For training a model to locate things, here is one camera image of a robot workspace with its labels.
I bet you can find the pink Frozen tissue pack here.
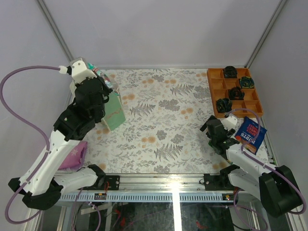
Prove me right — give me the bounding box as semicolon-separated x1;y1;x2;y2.
58;141;88;170

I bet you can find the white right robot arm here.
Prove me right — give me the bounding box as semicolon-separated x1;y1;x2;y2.
200;115;307;218

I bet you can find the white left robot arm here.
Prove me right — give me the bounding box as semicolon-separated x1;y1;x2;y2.
8;77;112;210

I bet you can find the dark rosette top left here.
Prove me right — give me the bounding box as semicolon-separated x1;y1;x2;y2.
222;66;238;78

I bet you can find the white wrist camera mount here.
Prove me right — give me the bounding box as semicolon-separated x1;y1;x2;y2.
221;114;238;130
59;57;97;83

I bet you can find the dark rosette bottom left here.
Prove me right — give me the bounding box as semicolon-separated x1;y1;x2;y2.
216;98;232;113

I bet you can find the teal Fox's mint candy bag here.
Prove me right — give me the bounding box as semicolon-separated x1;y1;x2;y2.
88;63;114;89

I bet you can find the dark rosette centre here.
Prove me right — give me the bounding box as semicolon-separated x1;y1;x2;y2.
228;87;245;100

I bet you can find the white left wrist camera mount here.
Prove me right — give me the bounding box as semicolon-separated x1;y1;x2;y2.
59;57;97;83

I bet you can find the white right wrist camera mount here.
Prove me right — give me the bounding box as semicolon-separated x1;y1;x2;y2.
221;114;238;130

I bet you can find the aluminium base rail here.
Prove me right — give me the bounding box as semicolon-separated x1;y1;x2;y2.
36;173;272;193

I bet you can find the wooden compartment tray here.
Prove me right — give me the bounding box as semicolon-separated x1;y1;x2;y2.
207;66;264;118

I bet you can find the cream and green paper bag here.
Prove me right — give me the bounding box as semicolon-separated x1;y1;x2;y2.
70;72;127;132

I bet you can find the dark rosette right green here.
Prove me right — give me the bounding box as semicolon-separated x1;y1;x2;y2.
239;76;255;89

